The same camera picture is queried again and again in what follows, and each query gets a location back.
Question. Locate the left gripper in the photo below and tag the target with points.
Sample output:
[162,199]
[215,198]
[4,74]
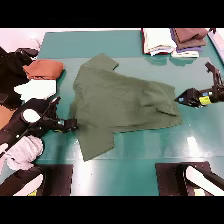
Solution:
[69,125]

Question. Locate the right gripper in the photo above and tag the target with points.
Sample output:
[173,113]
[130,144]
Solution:
[191,97]

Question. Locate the green T-shirt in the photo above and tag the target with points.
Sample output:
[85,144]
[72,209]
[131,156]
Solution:
[113,100]

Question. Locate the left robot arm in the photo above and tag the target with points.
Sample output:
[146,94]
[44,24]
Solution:
[20,123]

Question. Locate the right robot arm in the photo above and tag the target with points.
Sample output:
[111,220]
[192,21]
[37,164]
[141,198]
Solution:
[203,180]

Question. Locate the white garment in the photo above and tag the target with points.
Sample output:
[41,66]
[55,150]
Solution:
[36,90]
[185,54]
[158,40]

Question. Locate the grey garment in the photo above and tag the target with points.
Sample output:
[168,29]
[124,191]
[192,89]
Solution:
[23,151]

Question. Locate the purple garment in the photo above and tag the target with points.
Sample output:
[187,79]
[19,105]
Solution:
[175,41]

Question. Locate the brown garment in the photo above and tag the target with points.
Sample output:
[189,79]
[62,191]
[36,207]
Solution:
[190,36]
[5,116]

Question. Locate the orange garment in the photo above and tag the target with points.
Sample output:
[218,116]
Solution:
[43,69]

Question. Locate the black garment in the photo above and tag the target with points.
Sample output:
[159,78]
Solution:
[10,71]

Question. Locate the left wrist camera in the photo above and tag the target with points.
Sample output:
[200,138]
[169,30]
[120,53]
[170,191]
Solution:
[55,104]

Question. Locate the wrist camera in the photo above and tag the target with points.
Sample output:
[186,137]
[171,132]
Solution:
[55,104]
[215,75]

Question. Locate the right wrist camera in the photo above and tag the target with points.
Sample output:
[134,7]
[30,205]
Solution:
[215,75]

